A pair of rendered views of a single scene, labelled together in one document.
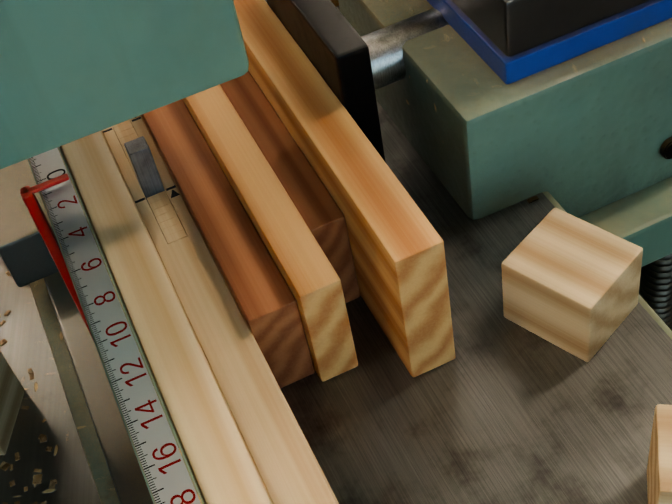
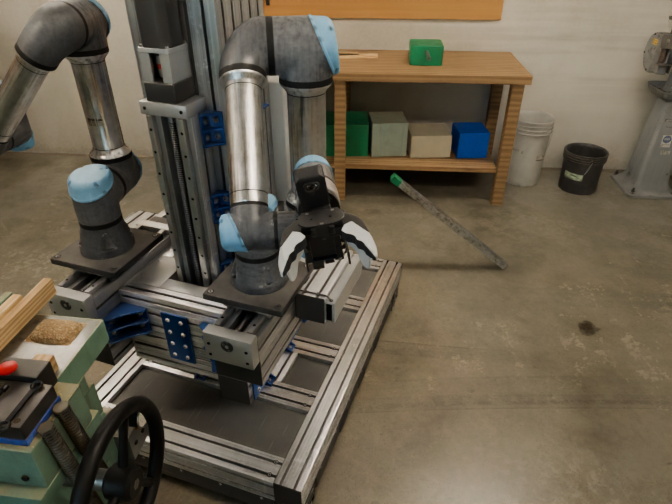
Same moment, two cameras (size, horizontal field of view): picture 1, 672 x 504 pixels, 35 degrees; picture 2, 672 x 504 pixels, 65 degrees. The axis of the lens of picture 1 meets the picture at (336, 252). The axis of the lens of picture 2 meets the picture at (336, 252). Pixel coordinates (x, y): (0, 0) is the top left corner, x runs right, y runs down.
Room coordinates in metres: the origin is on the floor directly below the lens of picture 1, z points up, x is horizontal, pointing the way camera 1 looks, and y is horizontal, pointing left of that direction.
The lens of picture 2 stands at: (0.09, -0.80, 1.64)
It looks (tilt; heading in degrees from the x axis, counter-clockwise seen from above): 33 degrees down; 23
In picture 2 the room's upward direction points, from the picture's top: straight up
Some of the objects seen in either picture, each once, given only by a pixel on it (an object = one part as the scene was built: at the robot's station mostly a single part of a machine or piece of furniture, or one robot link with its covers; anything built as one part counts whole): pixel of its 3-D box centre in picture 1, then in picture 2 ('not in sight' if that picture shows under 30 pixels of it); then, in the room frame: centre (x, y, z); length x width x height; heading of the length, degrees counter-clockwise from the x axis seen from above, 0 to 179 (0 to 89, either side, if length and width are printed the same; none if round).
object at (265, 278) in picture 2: not in sight; (258, 262); (1.06, -0.18, 0.87); 0.15 x 0.15 x 0.10
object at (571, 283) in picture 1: (571, 283); not in sight; (0.27, -0.09, 0.92); 0.04 x 0.04 x 0.03; 40
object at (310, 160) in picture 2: not in sight; (314, 183); (0.90, -0.42, 1.21); 0.11 x 0.08 x 0.09; 29
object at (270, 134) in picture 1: (269, 158); not in sight; (0.37, 0.02, 0.93); 0.15 x 0.02 x 0.05; 15
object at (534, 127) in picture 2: not in sight; (526, 149); (3.85, -0.70, 0.24); 0.31 x 0.29 x 0.47; 108
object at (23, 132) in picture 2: not in sight; (12, 131); (1.06, 0.60, 1.12); 0.11 x 0.08 x 0.11; 17
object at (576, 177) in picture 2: not in sight; (581, 169); (3.86, -1.09, 0.14); 0.30 x 0.29 x 0.28; 18
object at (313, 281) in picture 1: (235, 169); not in sight; (0.37, 0.04, 0.93); 0.22 x 0.02 x 0.06; 15
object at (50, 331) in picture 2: not in sight; (55, 328); (0.63, 0.06, 0.91); 0.10 x 0.07 x 0.02; 105
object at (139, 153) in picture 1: (152, 187); not in sight; (0.36, 0.07, 0.94); 0.01 x 0.01 x 0.05; 15
